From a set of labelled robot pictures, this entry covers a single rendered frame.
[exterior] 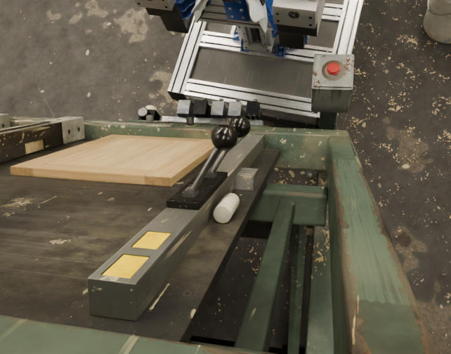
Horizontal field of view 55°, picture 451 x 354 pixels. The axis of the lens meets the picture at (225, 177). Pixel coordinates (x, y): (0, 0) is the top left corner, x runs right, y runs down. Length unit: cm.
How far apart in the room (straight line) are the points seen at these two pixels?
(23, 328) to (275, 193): 79
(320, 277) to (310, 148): 38
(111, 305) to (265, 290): 24
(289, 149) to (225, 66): 103
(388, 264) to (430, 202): 179
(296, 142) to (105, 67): 168
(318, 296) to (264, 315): 78
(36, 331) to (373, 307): 25
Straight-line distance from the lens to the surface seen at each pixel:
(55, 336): 26
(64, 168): 100
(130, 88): 261
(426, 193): 225
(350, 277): 43
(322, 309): 133
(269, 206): 101
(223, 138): 60
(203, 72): 227
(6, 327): 27
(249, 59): 226
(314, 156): 132
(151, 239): 52
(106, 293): 44
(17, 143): 124
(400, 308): 39
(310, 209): 100
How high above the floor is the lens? 212
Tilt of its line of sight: 71 degrees down
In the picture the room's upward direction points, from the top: 32 degrees counter-clockwise
